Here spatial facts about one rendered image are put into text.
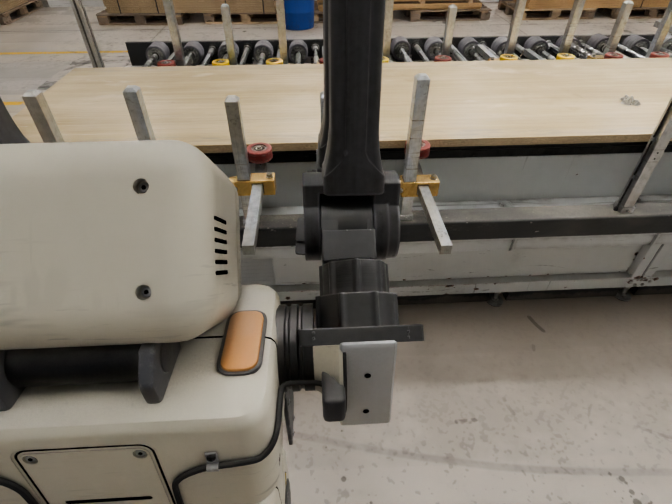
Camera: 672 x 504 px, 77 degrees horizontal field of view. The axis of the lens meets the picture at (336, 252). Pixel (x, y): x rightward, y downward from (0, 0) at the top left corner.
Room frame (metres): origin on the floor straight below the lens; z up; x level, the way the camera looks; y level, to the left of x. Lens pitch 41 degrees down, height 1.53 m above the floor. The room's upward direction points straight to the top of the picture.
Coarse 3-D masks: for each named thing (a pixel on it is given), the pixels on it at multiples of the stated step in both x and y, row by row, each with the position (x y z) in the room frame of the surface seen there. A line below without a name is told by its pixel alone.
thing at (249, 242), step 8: (256, 168) 1.18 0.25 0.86; (264, 168) 1.18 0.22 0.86; (256, 184) 1.09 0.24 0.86; (256, 192) 1.04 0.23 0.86; (256, 200) 1.00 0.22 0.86; (248, 208) 0.96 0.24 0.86; (256, 208) 0.96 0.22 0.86; (248, 216) 0.93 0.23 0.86; (256, 216) 0.93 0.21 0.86; (248, 224) 0.89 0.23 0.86; (256, 224) 0.89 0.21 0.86; (248, 232) 0.86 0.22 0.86; (256, 232) 0.87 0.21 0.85; (248, 240) 0.82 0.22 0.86; (256, 240) 0.85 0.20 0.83; (248, 248) 0.80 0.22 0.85
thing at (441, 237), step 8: (424, 192) 1.08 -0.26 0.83; (424, 200) 1.04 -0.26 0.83; (432, 200) 1.04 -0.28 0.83; (424, 208) 1.02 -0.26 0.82; (432, 208) 0.99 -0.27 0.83; (432, 216) 0.96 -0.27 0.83; (440, 216) 0.96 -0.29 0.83; (432, 224) 0.92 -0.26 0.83; (440, 224) 0.92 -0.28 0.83; (432, 232) 0.91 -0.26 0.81; (440, 232) 0.88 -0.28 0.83; (440, 240) 0.85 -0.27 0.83; (448, 240) 0.85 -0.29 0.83; (440, 248) 0.83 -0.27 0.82; (448, 248) 0.83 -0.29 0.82
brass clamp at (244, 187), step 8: (232, 176) 1.12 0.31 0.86; (256, 176) 1.12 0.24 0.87; (264, 176) 1.12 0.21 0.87; (240, 184) 1.09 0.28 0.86; (248, 184) 1.09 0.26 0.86; (264, 184) 1.09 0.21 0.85; (272, 184) 1.09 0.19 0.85; (240, 192) 1.09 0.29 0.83; (248, 192) 1.09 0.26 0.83; (264, 192) 1.09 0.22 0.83; (272, 192) 1.09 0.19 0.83
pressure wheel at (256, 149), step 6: (252, 144) 1.24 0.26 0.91; (258, 144) 1.24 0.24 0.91; (264, 144) 1.24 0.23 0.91; (252, 150) 1.20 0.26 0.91; (258, 150) 1.21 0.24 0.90; (264, 150) 1.20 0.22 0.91; (270, 150) 1.20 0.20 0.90; (252, 156) 1.18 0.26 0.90; (258, 156) 1.18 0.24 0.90; (264, 156) 1.18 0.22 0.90; (270, 156) 1.20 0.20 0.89; (252, 162) 1.18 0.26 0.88; (258, 162) 1.18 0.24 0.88; (264, 162) 1.18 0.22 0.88
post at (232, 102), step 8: (232, 96) 1.11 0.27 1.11; (232, 104) 1.09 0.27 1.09; (232, 112) 1.09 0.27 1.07; (240, 112) 1.11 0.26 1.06; (232, 120) 1.09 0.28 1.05; (240, 120) 1.09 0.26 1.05; (232, 128) 1.09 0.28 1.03; (240, 128) 1.09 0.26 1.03; (232, 136) 1.09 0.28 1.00; (240, 136) 1.09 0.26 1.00; (232, 144) 1.09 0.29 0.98; (240, 144) 1.09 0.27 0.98; (240, 152) 1.09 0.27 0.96; (240, 160) 1.09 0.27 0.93; (248, 160) 1.13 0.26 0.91; (240, 168) 1.09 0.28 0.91; (248, 168) 1.11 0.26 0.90; (240, 176) 1.09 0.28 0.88; (248, 176) 1.09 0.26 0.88; (248, 200) 1.09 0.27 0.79
